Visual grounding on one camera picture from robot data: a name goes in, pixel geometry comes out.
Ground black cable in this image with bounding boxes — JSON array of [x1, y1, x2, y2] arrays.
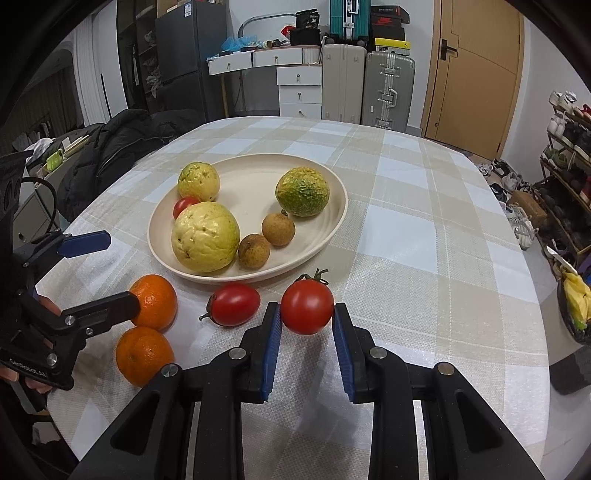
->
[[20, 176, 57, 232]]

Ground silver aluminium suitcase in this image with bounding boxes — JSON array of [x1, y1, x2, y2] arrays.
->
[[361, 51, 416, 132]]

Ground green yellow guava fruit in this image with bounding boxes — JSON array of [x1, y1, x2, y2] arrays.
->
[[177, 162, 221, 201]]

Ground cream round plate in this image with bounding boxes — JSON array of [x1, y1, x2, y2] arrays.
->
[[147, 153, 349, 285]]

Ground black jacket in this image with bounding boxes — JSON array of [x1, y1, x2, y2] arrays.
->
[[57, 109, 204, 222]]

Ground orange mandarin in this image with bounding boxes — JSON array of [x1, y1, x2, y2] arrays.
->
[[129, 274, 177, 331], [115, 327, 175, 388]]

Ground banana bunch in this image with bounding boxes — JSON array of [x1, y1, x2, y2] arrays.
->
[[562, 272, 591, 331]]

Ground person's left hand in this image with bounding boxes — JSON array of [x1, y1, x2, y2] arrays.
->
[[0, 294, 63, 394]]

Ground brown longan fruit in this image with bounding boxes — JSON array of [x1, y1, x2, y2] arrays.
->
[[262, 210, 296, 247], [238, 234, 270, 270]]

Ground black refrigerator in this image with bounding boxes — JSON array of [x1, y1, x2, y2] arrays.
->
[[155, 1, 226, 122]]

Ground wooden shoe rack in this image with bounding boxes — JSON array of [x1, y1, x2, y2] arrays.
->
[[536, 91, 590, 263]]

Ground teal suitcase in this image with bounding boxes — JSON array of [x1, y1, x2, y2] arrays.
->
[[329, 0, 370, 41]]

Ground white drawer desk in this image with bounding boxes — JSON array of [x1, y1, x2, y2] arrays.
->
[[207, 45, 322, 120]]

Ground red tomato with stem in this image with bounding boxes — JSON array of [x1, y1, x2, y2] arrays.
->
[[280, 269, 335, 335]]

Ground stacked shoe boxes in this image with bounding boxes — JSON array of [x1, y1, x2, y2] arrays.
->
[[370, 5, 411, 56]]

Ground wrinkled golden yellow fruit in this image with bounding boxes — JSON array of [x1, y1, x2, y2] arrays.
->
[[274, 167, 331, 218]]

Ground pale yellow round fruit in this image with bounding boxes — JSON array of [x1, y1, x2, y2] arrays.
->
[[171, 202, 240, 274]]

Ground red cherry tomato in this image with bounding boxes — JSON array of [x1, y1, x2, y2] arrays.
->
[[172, 197, 199, 219]]

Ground wooden door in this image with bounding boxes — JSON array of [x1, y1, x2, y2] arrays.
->
[[422, 0, 524, 160]]

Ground beige suitcase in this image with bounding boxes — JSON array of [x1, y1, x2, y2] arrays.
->
[[322, 44, 367, 124]]

